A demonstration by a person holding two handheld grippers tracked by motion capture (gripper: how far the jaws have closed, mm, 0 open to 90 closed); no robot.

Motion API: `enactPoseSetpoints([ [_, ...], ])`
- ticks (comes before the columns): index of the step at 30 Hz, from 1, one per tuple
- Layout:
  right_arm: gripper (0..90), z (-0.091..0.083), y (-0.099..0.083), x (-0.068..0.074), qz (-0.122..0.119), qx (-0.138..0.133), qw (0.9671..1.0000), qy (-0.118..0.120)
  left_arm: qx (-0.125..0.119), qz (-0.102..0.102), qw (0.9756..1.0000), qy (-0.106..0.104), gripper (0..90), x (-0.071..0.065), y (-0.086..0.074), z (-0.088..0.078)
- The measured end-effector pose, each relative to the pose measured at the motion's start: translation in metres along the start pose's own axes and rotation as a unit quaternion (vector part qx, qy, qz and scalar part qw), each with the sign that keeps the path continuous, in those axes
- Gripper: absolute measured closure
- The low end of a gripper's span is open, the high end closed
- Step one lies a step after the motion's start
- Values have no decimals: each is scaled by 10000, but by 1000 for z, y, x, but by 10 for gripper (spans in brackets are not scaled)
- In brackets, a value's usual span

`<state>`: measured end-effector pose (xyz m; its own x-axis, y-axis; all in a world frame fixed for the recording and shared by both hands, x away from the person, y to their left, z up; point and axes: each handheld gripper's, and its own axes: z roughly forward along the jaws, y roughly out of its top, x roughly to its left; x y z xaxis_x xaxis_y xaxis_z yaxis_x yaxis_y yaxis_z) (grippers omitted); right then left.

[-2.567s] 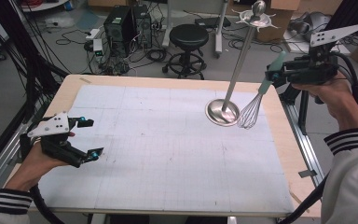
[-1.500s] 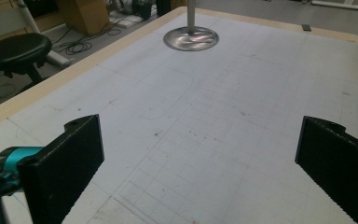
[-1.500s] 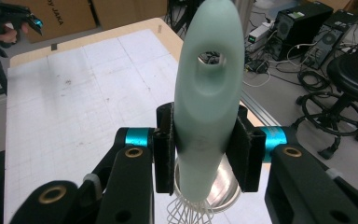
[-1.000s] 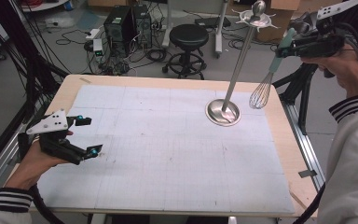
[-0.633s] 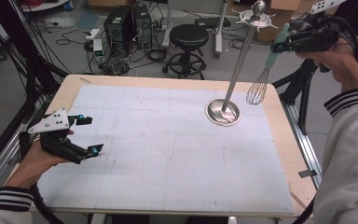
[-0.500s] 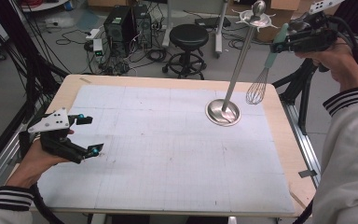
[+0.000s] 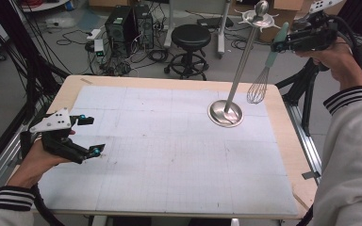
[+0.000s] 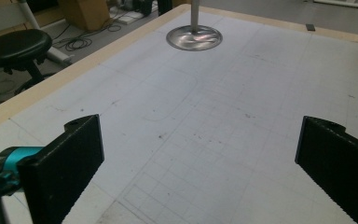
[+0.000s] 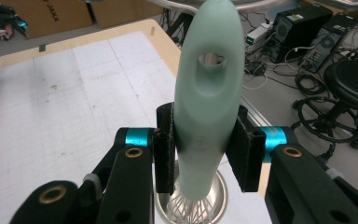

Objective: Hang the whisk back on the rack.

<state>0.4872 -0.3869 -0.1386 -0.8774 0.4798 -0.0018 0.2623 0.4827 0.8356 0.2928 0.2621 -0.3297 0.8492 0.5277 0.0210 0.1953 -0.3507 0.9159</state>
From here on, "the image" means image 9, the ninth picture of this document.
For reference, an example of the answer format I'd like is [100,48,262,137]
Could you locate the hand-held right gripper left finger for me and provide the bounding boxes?
[152,102,177,195]

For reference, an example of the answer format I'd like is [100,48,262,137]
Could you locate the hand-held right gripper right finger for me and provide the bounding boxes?
[225,105,267,193]

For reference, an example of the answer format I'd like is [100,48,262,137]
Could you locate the round steel bowl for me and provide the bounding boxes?
[153,161,228,224]

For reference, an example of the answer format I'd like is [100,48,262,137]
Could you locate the wire whisk with mint handle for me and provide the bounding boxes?
[164,0,246,224]

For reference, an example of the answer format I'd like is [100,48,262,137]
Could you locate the large printed cardboard box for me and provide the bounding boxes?
[0,0,93,40]

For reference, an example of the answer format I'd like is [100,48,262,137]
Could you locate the white gridded paper mat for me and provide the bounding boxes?
[0,31,273,224]

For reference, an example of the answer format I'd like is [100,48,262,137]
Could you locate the white power box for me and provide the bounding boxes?
[245,21,276,46]

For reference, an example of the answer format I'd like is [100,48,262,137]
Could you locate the plain cardboard box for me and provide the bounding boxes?
[89,0,164,30]

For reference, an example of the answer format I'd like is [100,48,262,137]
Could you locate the black tripod legs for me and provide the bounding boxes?
[166,7,194,46]

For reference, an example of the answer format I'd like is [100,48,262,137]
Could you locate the black round stool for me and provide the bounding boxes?
[292,59,358,157]

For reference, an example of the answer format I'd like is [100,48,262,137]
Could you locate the upright black computer tower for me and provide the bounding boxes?
[273,4,334,63]

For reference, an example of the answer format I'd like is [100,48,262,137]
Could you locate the black computer tower with fan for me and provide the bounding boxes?
[301,13,358,74]

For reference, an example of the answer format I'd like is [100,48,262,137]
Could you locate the aluminium table rail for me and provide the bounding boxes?
[239,96,265,126]

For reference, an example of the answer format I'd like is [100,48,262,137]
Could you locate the white cable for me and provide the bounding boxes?
[241,73,269,91]

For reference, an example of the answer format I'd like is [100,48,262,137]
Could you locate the black coiled cable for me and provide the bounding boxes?
[295,73,327,97]

